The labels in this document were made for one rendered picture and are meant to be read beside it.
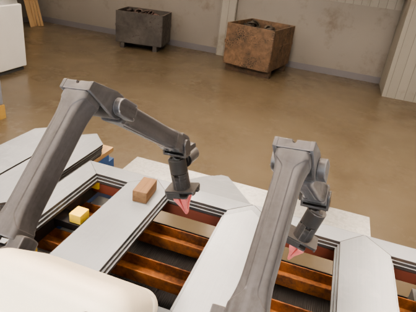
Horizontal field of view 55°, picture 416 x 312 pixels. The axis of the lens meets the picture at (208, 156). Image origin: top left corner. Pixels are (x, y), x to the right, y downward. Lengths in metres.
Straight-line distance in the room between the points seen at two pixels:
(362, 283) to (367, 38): 6.90
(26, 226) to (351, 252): 1.15
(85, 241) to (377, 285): 0.98
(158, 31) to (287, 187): 7.40
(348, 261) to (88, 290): 1.15
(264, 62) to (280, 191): 6.30
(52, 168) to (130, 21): 7.41
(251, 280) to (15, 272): 0.32
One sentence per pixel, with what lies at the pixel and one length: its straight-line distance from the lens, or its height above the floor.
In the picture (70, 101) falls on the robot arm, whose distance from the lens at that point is 0.83.
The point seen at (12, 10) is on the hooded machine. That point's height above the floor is 0.83.
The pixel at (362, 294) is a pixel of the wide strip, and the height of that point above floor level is 0.85.
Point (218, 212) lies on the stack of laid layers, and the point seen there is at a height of 0.83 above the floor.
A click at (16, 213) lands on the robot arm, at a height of 1.32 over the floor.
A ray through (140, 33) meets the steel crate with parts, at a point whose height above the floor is 0.32.
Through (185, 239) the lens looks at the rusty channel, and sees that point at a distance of 1.70.
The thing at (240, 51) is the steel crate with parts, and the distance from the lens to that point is 7.10.
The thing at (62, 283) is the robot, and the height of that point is 1.39.
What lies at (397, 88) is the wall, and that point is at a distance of 7.37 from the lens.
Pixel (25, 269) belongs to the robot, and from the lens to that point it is 0.55.
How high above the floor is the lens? 1.74
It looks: 26 degrees down
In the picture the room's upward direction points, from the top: 7 degrees clockwise
